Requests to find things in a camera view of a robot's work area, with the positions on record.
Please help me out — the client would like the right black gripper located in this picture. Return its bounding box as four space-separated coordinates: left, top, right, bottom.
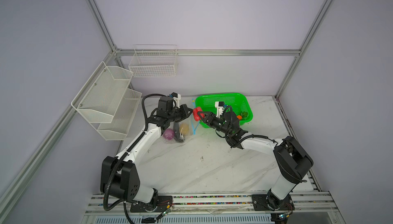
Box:
196 112 231 137

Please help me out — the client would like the red toy pepper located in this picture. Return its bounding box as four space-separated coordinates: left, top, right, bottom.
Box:
193 107 205 122

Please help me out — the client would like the green plastic basket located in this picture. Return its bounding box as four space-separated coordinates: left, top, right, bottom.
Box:
195 93 253 126

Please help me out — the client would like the yellow toy lemon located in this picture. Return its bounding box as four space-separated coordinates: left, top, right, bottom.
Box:
179 123 190 136

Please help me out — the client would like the dark toy eggplant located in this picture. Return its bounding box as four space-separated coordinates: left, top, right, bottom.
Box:
173 122 184 143

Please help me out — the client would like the clear zip bag blue zipper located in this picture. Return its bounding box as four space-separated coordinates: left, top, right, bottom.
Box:
157 97 194 143

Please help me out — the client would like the purple toy onion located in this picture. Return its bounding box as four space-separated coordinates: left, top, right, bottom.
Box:
162 128 175 141

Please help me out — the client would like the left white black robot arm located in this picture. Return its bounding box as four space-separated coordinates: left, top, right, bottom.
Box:
100 93 192 211

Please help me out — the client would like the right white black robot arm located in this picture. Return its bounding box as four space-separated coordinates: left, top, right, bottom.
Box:
196 108 314 211

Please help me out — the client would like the green toy leafy vegetable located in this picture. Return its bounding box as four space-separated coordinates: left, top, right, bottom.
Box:
240 111 249 119

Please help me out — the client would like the white mesh lower shelf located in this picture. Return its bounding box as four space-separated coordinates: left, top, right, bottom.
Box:
97 88 142 141

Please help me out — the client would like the white mesh shelf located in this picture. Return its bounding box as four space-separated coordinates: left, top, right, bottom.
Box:
97 88 142 141
71 62 133 123

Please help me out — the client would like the white mesh upper shelf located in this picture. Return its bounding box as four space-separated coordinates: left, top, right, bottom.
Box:
71 62 133 123

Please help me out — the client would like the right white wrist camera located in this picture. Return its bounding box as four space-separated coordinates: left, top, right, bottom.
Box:
215 101 225 118

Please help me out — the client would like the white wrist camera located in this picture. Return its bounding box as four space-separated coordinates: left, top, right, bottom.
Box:
215 101 225 118
169 93 181 108

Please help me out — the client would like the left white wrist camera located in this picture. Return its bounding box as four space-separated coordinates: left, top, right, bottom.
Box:
169 93 181 108

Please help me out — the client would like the white wire wall basket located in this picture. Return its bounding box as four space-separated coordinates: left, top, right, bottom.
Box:
129 44 178 78

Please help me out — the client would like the aluminium front rail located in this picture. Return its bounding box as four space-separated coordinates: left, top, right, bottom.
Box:
82 191 338 217

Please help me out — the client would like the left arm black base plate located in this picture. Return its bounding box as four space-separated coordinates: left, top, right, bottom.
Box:
129 195 173 213

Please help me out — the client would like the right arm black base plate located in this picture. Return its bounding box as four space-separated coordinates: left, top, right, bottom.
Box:
251 193 295 212

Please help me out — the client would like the black corrugated cable left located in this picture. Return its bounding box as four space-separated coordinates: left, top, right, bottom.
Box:
102 93 168 224

